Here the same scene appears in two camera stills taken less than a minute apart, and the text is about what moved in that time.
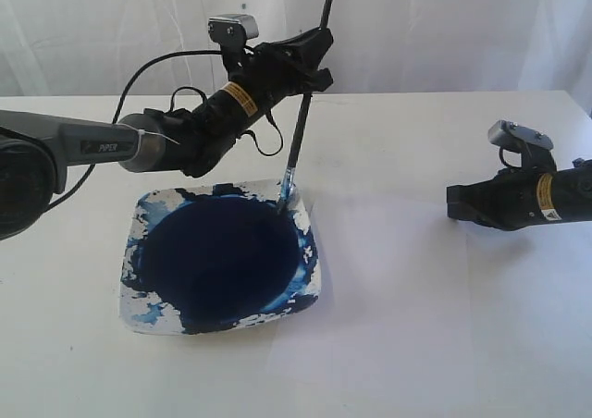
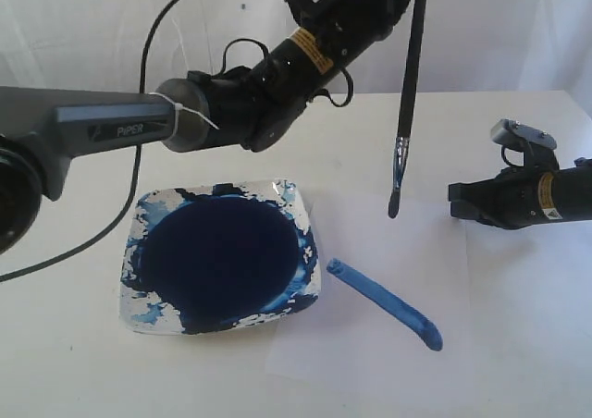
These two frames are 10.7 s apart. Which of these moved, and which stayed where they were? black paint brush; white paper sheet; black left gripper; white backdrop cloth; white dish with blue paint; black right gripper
Moved: black left gripper; black paint brush
Stayed: white backdrop cloth; black right gripper; white dish with blue paint; white paper sheet
